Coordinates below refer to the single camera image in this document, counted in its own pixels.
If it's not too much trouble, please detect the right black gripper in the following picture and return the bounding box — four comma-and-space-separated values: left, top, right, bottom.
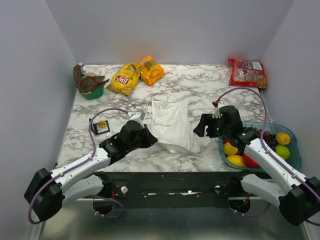
192, 112, 231, 138

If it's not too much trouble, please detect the white cloth garment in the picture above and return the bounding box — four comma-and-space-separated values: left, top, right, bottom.
146, 92, 201, 154

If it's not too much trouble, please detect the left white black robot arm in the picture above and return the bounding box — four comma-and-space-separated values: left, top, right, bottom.
24, 119, 158, 225

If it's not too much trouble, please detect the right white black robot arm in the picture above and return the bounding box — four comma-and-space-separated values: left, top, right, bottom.
193, 105, 320, 226

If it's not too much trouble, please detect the black brooch display box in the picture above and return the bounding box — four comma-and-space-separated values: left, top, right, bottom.
88, 118, 111, 136

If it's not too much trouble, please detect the yellow fruit front left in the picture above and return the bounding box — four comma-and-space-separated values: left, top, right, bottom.
223, 142, 239, 156

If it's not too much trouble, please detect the yellow lemon front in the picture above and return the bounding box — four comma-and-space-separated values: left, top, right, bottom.
226, 155, 246, 167

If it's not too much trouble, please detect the yellow lemon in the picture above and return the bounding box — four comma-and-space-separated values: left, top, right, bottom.
275, 132, 291, 146
226, 155, 246, 167

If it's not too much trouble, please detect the red apple toy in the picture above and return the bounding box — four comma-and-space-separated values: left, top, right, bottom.
242, 153, 260, 168

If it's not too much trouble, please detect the yellow chips bag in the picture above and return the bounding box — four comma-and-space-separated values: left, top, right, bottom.
106, 63, 141, 96

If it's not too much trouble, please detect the orange snack bag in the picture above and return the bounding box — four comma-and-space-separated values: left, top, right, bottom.
134, 56, 165, 86

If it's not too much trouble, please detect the dark purple grape bunch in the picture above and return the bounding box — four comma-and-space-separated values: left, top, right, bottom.
253, 127, 278, 149

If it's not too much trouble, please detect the red snack bag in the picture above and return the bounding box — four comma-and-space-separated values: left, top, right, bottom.
228, 57, 267, 90

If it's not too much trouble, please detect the green bowl with brown paper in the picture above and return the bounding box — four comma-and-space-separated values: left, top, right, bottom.
72, 62, 110, 100

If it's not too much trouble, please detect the teal plastic fruit basket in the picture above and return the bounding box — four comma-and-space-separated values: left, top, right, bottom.
218, 120, 303, 173

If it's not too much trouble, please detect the yellow lemon back right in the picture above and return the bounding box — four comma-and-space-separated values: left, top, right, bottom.
275, 132, 291, 146

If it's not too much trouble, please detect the green lime toy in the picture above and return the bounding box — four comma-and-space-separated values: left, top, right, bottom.
275, 145, 291, 161

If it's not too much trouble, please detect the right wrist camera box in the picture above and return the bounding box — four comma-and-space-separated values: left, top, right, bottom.
212, 99, 228, 119

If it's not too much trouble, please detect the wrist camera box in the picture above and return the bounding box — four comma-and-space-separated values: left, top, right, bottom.
212, 99, 228, 119
127, 111, 146, 127

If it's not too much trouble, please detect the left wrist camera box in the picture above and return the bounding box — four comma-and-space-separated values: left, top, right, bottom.
127, 111, 146, 127

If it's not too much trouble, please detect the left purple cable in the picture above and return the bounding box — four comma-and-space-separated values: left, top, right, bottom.
27, 107, 133, 225

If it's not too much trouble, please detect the aluminium frame profile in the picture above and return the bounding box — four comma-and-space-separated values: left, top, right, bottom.
29, 200, 310, 240

